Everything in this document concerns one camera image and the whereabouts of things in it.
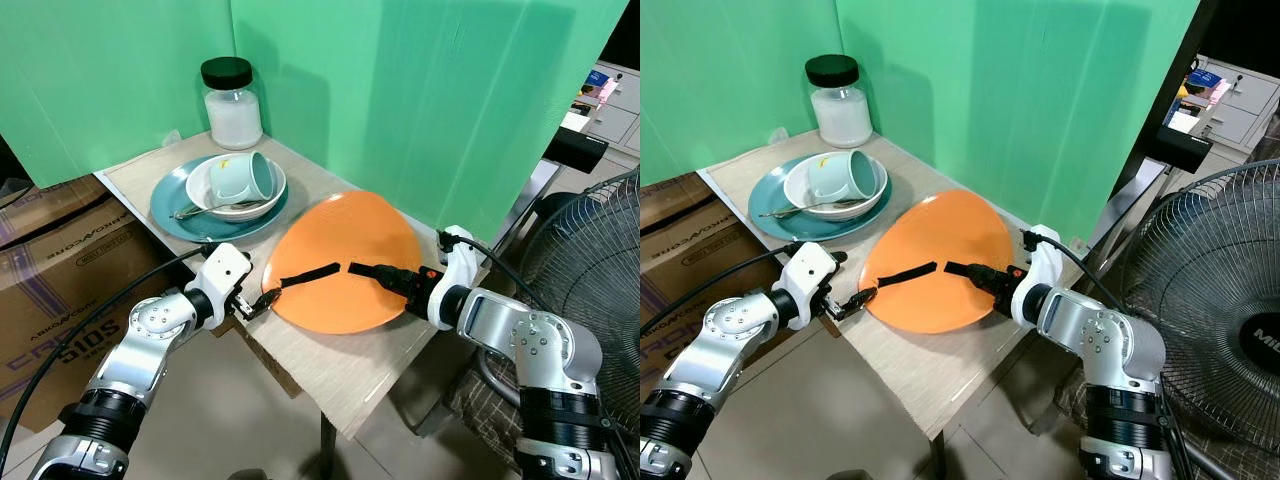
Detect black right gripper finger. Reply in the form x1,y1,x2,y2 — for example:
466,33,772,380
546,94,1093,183
943,259,992,288
346,260,402,290

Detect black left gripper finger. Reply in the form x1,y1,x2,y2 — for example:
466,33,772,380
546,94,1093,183
277,261,342,292
876,260,940,292

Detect orange plate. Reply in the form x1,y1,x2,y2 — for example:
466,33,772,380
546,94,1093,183
262,190,423,335
860,188,1017,334

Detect metal spoon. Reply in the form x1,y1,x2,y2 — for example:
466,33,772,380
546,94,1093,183
170,198,267,221
757,197,863,219

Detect light green mug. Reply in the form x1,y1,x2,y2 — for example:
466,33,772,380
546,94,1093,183
207,151,277,207
807,149,879,207

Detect white bowl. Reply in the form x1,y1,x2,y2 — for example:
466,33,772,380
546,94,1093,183
783,154,888,222
186,153,288,222

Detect teal plate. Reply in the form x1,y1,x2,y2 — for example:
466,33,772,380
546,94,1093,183
748,155,893,241
150,153,291,243

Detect glass jar with black lid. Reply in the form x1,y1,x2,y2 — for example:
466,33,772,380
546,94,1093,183
200,56,265,152
805,53,875,150

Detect wide green screen panel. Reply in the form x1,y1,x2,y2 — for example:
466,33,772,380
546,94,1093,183
834,0,1203,243
229,0,630,243

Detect black electric fan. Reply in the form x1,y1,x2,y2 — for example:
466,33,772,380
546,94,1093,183
478,168,641,480
1058,156,1280,480

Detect brown cardboard box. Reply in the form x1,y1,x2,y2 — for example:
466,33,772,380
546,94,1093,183
640,171,793,393
0,174,193,433

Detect black monitor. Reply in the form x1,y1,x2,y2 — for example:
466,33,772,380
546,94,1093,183
1142,124,1217,174
544,127,609,174

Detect narrow green screen panel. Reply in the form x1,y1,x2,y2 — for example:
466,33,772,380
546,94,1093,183
640,0,841,188
0,0,237,190

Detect grey drawer cabinet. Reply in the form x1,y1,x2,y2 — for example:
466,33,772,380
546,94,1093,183
566,60,641,153
1178,55,1280,153

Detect colourful packet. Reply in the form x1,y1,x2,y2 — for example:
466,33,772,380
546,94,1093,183
578,68,619,105
1184,66,1233,107

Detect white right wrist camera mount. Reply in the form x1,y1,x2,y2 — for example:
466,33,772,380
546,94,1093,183
1011,225,1064,327
427,225,482,332

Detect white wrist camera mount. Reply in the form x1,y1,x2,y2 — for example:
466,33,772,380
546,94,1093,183
188,242,254,317
784,242,840,320
427,225,482,332
1011,225,1064,327

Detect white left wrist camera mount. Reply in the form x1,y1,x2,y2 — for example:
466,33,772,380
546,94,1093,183
784,242,840,320
188,242,254,317

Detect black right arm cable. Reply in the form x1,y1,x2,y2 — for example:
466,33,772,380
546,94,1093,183
438,230,549,315
1020,230,1135,315

